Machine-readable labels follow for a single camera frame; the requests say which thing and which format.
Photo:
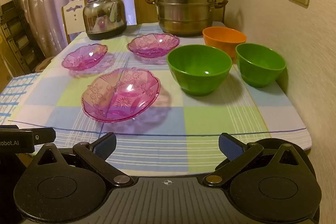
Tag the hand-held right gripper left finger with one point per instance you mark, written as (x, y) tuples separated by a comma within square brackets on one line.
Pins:
[(105, 146)]

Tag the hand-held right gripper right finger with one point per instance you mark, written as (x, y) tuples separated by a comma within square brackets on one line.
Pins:
[(231, 146)]

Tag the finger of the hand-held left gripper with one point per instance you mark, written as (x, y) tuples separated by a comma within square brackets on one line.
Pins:
[(44, 136)]

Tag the pink glass plate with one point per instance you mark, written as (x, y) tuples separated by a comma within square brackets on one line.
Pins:
[(105, 106), (153, 45), (84, 57)]

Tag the large green plastic bowl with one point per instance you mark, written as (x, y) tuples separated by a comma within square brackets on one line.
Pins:
[(199, 69)]

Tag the small green plastic bowl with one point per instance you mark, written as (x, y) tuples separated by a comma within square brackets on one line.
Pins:
[(258, 66)]

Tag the orange plastic bowl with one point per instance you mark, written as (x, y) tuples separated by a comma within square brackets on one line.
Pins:
[(225, 39)]

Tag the pastel checkered tablecloth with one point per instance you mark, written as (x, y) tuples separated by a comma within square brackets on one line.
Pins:
[(210, 121)]

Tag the blue white checked towel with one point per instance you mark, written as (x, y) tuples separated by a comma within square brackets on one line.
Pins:
[(15, 98)]

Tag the dark folding rack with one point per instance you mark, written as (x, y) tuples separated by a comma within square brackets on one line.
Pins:
[(18, 35)]

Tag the white wooden chair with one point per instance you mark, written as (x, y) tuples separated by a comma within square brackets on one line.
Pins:
[(74, 22)]

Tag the stainless steel kettle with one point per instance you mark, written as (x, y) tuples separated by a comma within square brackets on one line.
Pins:
[(105, 16)]

